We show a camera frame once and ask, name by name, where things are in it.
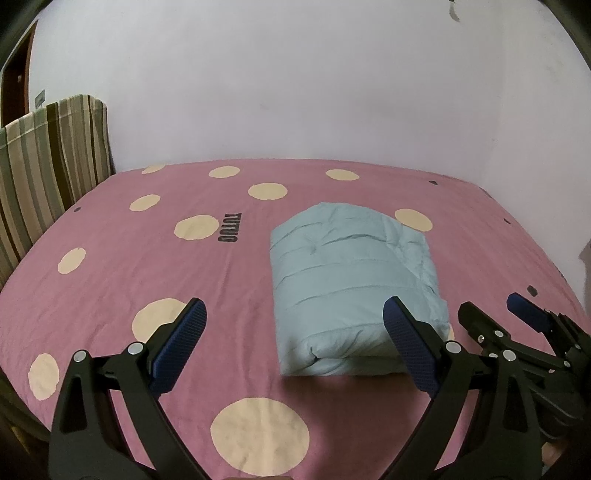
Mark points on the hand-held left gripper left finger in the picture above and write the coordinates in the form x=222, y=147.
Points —
x=182, y=341

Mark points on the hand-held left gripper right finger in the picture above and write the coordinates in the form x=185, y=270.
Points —
x=408, y=341

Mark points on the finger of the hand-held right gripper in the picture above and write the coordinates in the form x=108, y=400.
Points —
x=526, y=309
x=480, y=327

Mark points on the light blue quilted jacket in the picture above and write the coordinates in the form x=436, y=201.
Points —
x=341, y=277

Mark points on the pink polka dot bed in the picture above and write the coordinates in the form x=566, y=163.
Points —
x=138, y=258

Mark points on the brown wooden door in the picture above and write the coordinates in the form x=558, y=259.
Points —
x=14, y=92

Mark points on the wall switch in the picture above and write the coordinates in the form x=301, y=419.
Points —
x=40, y=98

